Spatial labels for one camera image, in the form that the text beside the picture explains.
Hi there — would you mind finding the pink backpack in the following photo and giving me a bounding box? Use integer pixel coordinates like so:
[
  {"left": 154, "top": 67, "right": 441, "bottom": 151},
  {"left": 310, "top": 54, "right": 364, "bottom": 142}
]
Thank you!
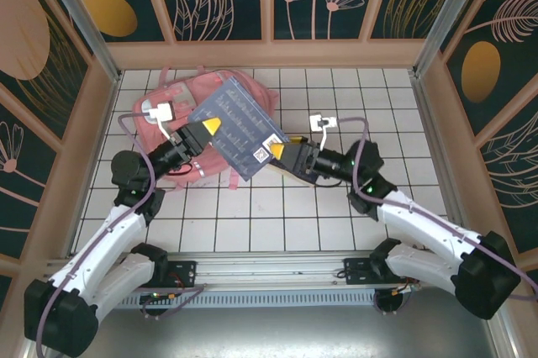
[{"left": 132, "top": 66, "right": 281, "bottom": 193}]

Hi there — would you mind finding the slotted metal strip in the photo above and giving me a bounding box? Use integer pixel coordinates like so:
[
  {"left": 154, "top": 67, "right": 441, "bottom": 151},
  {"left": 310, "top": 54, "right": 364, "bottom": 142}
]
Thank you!
[{"left": 58, "top": 292, "right": 379, "bottom": 309}]

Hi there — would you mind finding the grey metal panel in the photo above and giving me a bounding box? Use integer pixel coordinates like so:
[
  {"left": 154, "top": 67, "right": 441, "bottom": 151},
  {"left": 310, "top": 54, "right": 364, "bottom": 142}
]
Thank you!
[{"left": 24, "top": 286, "right": 522, "bottom": 358}]

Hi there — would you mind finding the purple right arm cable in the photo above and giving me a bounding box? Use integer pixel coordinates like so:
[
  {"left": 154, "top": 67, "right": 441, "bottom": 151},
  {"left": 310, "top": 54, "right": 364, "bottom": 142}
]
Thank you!
[{"left": 335, "top": 116, "right": 538, "bottom": 316}]

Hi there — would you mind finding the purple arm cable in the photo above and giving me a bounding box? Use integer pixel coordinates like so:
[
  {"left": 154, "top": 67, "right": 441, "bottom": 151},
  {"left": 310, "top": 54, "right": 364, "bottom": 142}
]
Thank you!
[
  {"left": 335, "top": 116, "right": 538, "bottom": 316},
  {"left": 35, "top": 112, "right": 203, "bottom": 358}
]

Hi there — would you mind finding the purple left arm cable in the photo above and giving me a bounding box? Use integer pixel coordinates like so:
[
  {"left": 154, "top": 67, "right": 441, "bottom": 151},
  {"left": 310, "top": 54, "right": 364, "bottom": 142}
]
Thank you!
[{"left": 35, "top": 112, "right": 203, "bottom": 358}]

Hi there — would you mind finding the aluminium side rail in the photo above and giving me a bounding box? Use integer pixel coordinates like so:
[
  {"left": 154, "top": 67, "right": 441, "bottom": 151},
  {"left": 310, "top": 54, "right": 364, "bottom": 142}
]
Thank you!
[{"left": 409, "top": 71, "right": 478, "bottom": 255}]

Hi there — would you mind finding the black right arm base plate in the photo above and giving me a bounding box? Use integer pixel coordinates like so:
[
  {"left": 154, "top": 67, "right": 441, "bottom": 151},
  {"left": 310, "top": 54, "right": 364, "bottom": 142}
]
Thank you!
[{"left": 343, "top": 256, "right": 419, "bottom": 286}]

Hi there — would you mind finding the aluminium frame rail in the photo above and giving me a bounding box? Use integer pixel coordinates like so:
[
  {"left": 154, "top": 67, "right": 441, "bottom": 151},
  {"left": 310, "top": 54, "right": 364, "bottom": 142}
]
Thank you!
[{"left": 40, "top": 251, "right": 501, "bottom": 292}]

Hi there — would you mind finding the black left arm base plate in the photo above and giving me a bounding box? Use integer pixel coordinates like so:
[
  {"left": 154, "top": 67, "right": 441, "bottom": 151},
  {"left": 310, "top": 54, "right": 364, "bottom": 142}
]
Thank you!
[{"left": 120, "top": 260, "right": 198, "bottom": 288}]

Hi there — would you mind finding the small yellow wire connector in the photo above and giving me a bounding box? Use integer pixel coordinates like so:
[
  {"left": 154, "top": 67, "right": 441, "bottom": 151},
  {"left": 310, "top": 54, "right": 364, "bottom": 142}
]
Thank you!
[
  {"left": 140, "top": 289, "right": 180, "bottom": 303},
  {"left": 388, "top": 282, "right": 422, "bottom": 296}
]

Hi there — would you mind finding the aluminium corner post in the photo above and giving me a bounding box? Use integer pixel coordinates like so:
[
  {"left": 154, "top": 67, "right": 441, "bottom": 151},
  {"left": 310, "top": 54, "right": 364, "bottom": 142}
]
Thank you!
[
  {"left": 34, "top": 0, "right": 123, "bottom": 84},
  {"left": 411, "top": 0, "right": 493, "bottom": 80}
]

